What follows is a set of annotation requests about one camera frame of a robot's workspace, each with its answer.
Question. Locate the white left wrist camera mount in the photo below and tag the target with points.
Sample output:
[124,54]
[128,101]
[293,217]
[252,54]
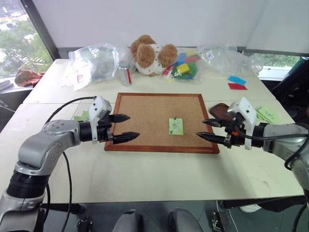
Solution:
[100,104]

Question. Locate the green block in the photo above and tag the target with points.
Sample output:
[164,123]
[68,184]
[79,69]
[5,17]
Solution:
[192,70]

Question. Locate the plastic bag of coloured blocks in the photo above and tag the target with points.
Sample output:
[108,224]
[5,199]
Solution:
[190,77]

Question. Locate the brown and white plush dog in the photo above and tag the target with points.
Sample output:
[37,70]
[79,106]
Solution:
[147,55]

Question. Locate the blue paper card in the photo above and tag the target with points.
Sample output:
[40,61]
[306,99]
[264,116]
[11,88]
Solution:
[237,80]

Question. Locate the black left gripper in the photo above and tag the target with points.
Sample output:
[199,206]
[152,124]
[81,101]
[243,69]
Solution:
[103,131]

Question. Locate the wood-framed cork board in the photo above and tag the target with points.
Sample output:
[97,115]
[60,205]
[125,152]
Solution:
[147,116]

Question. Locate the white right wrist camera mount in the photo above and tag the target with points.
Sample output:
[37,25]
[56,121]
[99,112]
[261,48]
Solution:
[246,113]

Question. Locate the empty crumpled clear plastic bag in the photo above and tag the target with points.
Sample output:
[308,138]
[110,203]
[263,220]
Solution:
[227,60]

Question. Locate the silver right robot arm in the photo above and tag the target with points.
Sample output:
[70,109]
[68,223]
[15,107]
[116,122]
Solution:
[280,142]

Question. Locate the white shoe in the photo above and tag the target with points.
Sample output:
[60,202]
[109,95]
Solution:
[250,208]

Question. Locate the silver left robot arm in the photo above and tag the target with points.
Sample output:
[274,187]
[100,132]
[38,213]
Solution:
[48,142]

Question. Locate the green paper note with writing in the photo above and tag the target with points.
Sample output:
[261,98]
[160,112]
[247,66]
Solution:
[177,128]

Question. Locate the red block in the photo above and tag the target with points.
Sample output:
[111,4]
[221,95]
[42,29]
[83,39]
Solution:
[192,58]

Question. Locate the stack of green notes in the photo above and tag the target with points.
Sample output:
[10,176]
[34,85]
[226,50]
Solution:
[269,114]

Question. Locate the yellow block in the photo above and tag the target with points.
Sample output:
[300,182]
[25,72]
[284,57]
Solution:
[183,68]

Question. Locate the torn green paper note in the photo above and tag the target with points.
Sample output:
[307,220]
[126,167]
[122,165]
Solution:
[82,117]

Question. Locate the reddish brown cloth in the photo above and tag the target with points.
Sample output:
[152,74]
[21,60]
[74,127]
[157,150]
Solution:
[27,77]

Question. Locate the black table frame bar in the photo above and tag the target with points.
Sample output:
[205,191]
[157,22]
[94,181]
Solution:
[60,207]

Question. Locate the black window frame post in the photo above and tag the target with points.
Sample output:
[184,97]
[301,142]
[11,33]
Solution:
[41,31]

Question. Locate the clear plastic bag with label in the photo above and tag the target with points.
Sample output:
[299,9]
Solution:
[96,62]

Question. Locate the blue block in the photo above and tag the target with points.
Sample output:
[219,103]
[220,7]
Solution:
[182,59]

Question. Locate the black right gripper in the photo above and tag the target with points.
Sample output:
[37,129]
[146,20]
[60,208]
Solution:
[237,128]

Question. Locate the red paper card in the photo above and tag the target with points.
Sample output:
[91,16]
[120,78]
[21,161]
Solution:
[237,86]

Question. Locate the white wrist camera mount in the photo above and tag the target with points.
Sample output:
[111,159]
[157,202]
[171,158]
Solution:
[246,113]
[100,104]

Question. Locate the dark rounded grey shape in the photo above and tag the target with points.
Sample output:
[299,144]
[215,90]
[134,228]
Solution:
[126,222]
[184,221]

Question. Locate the black office chair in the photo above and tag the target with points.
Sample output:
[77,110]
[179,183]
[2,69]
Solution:
[293,87]

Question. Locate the brown leather pouch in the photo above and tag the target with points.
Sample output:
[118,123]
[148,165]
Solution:
[218,110]

